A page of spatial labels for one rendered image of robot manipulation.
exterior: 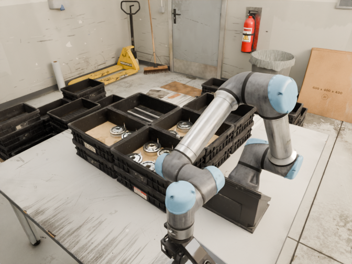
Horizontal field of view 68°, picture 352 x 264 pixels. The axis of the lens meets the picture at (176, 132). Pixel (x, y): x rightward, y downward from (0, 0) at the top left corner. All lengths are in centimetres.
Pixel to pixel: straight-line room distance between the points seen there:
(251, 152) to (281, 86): 46
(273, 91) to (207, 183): 36
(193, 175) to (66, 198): 91
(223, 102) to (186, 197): 39
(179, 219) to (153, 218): 63
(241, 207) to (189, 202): 59
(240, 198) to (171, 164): 48
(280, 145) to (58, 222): 105
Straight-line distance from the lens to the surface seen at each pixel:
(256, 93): 89
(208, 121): 86
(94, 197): 147
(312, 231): 235
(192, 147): 82
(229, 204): 124
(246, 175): 123
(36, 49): 461
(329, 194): 271
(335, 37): 401
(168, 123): 165
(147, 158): 144
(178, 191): 66
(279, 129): 101
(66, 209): 146
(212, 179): 73
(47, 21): 468
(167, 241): 84
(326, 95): 395
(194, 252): 79
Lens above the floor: 171
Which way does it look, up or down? 32 degrees down
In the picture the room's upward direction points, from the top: 1 degrees counter-clockwise
